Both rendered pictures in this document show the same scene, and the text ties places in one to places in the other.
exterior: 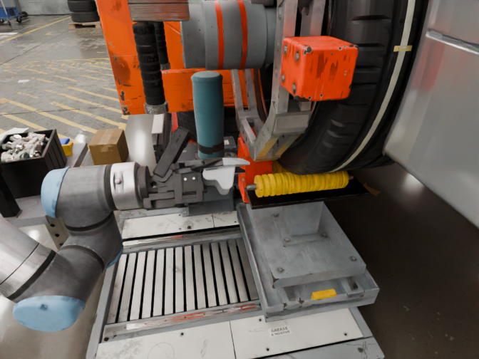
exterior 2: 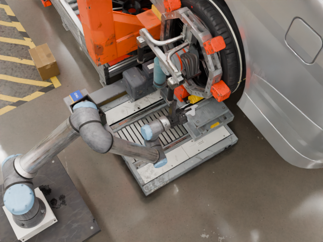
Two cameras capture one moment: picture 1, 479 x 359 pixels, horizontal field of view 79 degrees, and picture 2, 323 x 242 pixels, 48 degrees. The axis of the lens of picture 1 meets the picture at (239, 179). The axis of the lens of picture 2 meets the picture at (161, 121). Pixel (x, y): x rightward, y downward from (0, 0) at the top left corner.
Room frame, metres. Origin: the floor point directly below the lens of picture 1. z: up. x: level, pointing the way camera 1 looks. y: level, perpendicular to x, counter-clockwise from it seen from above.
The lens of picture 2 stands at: (-0.48, 0.70, 2.54)
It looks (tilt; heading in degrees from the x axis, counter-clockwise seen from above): 61 degrees down; 334
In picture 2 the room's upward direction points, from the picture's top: 5 degrees clockwise
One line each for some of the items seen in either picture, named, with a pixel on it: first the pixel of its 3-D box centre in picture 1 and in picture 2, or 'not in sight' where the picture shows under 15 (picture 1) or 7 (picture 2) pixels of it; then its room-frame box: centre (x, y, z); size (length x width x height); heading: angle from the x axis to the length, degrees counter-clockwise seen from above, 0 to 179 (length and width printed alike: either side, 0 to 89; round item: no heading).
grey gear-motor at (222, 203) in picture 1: (219, 179); (150, 80); (1.04, 0.08, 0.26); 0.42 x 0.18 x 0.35; 100
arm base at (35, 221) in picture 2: not in sight; (27, 210); (0.30, 1.12, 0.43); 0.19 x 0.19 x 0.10
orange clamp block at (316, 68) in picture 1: (313, 67); (220, 91); (0.44, -0.11, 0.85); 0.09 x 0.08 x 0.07; 10
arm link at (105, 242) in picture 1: (93, 238); (152, 139); (0.44, 0.30, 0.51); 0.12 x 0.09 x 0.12; 178
